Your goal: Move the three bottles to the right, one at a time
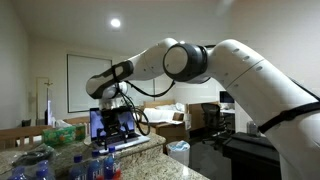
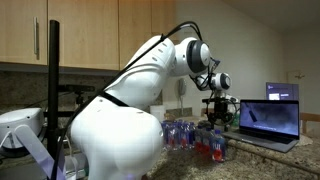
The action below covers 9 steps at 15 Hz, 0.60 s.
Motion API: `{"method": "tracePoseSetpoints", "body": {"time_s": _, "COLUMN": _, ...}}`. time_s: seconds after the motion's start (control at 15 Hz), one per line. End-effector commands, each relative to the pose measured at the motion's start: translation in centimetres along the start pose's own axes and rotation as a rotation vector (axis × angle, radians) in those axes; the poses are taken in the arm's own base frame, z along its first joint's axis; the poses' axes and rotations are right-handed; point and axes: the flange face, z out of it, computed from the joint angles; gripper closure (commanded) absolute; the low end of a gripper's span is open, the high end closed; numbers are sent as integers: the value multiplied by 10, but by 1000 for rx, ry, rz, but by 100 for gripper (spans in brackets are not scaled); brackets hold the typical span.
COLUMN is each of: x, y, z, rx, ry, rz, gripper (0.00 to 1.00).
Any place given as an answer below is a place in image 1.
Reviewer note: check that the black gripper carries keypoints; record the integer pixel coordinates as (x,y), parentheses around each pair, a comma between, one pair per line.
(115,122)

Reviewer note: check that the glass jar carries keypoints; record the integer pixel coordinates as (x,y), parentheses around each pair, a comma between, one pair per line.
(251,128)

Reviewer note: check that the black office chair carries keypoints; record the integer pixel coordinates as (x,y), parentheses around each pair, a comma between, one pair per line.
(213,116)

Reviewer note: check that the wooden chair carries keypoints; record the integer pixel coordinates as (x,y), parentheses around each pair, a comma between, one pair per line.
(76,120)
(20,131)

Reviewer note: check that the shrink-wrapped water bottle pack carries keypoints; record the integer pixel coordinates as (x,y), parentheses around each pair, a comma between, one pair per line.
(41,173)

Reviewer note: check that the desktop computer monitor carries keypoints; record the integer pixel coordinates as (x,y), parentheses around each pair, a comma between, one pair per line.
(227,98)

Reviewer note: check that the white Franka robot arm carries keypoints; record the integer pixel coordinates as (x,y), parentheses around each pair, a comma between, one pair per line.
(253,86)

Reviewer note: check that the black plastic tray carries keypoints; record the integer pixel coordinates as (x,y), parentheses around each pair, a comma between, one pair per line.
(31,158)

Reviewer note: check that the low cardboard box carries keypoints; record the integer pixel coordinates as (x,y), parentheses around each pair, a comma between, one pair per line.
(170,131)

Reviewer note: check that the white trash bin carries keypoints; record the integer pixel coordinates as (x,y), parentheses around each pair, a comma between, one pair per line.
(178,153)

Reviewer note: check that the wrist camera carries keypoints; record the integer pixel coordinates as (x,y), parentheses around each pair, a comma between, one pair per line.
(120,110)

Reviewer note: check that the round ceiling light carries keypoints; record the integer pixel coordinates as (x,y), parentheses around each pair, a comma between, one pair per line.
(115,23)

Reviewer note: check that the green tissue box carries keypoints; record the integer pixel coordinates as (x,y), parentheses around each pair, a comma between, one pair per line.
(63,135)

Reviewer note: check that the large white window blind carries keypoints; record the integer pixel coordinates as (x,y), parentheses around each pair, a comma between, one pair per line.
(80,90)

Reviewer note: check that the black cabinet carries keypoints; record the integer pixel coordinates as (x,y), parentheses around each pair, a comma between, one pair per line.
(250,156)

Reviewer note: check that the tall cardboard box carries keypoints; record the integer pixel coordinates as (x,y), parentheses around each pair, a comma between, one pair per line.
(195,115)

